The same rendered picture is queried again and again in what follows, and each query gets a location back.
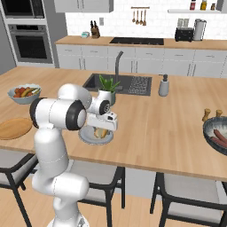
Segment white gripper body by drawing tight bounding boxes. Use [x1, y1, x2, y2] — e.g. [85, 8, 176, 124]
[85, 113, 119, 133]

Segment tan bun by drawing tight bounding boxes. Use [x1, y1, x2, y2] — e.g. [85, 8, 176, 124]
[93, 127, 110, 139]

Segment grey plate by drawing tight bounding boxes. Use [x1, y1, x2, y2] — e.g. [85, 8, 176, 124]
[78, 125, 115, 146]

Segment grey bowl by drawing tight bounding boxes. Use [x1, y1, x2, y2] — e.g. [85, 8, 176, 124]
[7, 83, 43, 106]

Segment round wooden plate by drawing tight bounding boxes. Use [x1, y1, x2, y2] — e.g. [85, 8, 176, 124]
[0, 117, 34, 141]

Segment dark speckled bowl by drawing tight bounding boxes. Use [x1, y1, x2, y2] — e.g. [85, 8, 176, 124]
[202, 116, 227, 156]

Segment brown sausage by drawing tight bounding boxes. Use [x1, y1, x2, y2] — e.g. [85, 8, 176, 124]
[208, 136, 227, 149]
[213, 129, 227, 145]

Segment green plant in white pot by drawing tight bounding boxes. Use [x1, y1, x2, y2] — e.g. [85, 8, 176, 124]
[98, 74, 121, 106]

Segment dark sink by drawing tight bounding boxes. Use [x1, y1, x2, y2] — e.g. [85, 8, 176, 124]
[82, 73, 153, 98]

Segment black stool with grey seat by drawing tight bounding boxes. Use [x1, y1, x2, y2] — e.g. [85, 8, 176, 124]
[0, 148, 40, 227]
[149, 172, 227, 227]
[68, 160, 127, 227]

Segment dark grey tap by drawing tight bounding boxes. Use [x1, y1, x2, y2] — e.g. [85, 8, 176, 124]
[113, 50, 125, 87]

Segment grey soap dispenser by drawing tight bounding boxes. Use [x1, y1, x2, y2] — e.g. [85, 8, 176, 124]
[158, 74, 171, 98]

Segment grey base cupboards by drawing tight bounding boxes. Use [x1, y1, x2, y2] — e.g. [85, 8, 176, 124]
[55, 43, 227, 79]

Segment mixed fruit and vegetables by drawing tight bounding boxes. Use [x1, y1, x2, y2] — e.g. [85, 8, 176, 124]
[12, 85, 41, 98]

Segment black hob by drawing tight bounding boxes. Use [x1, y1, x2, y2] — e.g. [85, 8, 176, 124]
[108, 36, 165, 46]

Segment wooden knife block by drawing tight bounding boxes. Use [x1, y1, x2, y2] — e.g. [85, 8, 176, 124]
[90, 20, 101, 40]

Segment steel oven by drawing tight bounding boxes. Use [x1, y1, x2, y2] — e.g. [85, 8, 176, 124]
[6, 23, 56, 66]

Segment black toaster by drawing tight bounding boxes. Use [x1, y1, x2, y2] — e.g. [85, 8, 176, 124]
[174, 18, 195, 43]

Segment black microwave oven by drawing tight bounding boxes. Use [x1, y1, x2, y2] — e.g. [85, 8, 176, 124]
[0, 0, 47, 20]

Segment silver canister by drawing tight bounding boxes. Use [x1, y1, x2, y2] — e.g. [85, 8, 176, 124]
[192, 18, 207, 42]

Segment rail with hanging wooden tools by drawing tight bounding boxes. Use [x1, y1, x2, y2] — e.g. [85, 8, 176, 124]
[130, 5, 151, 27]

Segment grey wall cupboards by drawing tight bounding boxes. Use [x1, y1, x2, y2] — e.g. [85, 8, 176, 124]
[53, 0, 115, 14]

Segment white wall shelf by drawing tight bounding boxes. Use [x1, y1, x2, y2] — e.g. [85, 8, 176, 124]
[167, 8, 223, 14]

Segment grey corner wall cupboard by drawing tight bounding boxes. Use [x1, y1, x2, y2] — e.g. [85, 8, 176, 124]
[215, 0, 227, 13]

